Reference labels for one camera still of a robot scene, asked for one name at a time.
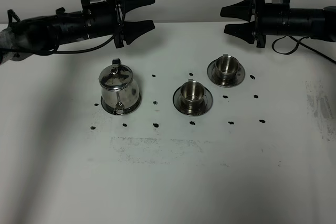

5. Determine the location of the near stainless steel teacup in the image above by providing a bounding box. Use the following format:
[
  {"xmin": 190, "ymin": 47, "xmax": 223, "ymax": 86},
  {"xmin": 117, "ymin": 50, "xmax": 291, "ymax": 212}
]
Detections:
[{"xmin": 180, "ymin": 79, "xmax": 205, "ymax": 105}]

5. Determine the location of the stainless steel teacup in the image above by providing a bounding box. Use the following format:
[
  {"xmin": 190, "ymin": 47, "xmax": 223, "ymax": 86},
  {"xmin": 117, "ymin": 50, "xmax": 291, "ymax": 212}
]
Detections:
[
  {"xmin": 215, "ymin": 54, "xmax": 239, "ymax": 76},
  {"xmin": 180, "ymin": 79, "xmax": 205, "ymax": 105}
]

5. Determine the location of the stainless steel teapot saucer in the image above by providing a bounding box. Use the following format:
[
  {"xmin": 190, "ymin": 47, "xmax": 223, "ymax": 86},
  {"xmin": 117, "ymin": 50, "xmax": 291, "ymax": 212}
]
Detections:
[{"xmin": 100, "ymin": 95, "xmax": 141, "ymax": 115}]

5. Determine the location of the near stainless steel saucer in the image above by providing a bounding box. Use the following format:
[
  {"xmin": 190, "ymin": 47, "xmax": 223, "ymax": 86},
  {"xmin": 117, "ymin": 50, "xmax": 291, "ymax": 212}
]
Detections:
[{"xmin": 173, "ymin": 87, "xmax": 213, "ymax": 116}]

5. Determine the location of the far stainless steel teacup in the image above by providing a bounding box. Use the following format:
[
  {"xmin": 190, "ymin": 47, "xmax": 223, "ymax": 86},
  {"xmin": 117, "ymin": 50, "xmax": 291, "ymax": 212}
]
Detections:
[{"xmin": 215, "ymin": 54, "xmax": 239, "ymax": 76}]

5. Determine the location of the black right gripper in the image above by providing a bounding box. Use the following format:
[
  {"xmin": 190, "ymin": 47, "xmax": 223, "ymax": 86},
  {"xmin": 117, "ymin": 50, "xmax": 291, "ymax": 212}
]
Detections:
[{"xmin": 220, "ymin": 0, "xmax": 290, "ymax": 48}]

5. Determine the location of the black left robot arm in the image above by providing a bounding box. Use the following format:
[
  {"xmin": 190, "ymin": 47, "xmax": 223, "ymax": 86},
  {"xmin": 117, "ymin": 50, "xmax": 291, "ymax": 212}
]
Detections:
[{"xmin": 1, "ymin": 0, "xmax": 155, "ymax": 63}]

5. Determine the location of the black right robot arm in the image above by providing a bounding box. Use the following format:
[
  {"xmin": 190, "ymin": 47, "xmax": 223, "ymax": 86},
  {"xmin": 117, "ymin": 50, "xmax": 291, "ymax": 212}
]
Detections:
[{"xmin": 220, "ymin": 0, "xmax": 335, "ymax": 48}]

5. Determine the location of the black left camera cable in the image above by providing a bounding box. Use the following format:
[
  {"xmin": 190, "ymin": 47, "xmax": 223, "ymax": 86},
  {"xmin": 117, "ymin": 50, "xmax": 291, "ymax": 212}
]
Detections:
[{"xmin": 0, "ymin": 0, "xmax": 126, "ymax": 56}]

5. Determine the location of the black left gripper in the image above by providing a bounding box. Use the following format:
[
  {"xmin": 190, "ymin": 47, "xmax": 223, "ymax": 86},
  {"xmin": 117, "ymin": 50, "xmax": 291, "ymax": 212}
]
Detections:
[{"xmin": 81, "ymin": 0, "xmax": 155, "ymax": 48}]

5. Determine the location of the far stainless steel saucer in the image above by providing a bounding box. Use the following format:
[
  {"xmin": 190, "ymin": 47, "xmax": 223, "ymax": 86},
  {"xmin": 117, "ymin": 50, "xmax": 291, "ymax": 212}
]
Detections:
[{"xmin": 207, "ymin": 56, "xmax": 245, "ymax": 88}]

